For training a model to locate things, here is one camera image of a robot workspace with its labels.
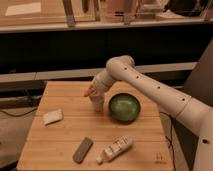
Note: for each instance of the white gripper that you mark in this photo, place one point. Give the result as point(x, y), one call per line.
point(102, 82)

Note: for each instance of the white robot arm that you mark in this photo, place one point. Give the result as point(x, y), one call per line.
point(190, 112)

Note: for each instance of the clear plastic bottle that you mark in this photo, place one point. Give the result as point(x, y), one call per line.
point(119, 146)

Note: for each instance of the grey rectangular block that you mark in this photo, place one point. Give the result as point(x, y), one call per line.
point(82, 150)

